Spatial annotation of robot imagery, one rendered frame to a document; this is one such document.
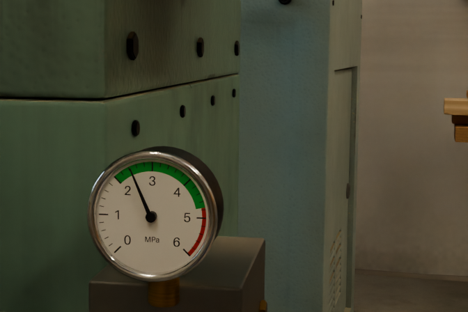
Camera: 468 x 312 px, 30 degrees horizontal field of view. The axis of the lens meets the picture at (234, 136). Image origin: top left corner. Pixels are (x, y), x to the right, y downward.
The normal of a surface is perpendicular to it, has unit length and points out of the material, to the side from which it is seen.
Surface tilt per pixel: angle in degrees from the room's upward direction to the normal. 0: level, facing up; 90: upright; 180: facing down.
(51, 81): 90
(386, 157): 90
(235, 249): 0
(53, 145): 90
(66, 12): 90
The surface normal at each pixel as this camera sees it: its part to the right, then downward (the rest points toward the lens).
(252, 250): 0.01, -1.00
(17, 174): -0.14, 0.10
